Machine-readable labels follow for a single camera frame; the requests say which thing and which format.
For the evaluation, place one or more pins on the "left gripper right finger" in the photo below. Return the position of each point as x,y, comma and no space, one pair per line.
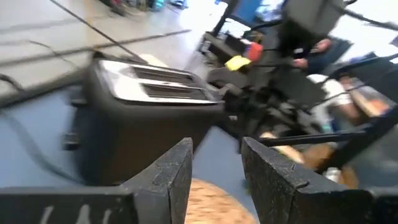
295,202

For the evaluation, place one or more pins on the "red round container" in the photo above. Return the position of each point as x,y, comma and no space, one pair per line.
255,51

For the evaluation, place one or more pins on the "round woven straw placemat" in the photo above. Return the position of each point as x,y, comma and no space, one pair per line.
214,205

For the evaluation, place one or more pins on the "black and chrome toaster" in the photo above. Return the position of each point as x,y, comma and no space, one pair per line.
140,124

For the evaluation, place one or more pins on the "wooden table side board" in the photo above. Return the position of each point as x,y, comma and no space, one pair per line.
314,155

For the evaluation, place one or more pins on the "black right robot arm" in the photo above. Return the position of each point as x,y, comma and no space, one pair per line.
280,81

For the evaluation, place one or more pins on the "yellow tag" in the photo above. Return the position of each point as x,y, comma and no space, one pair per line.
237,62

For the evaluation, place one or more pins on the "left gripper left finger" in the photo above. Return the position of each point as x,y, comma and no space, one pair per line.
93,205

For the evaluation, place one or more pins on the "person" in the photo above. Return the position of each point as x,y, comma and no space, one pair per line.
329,59

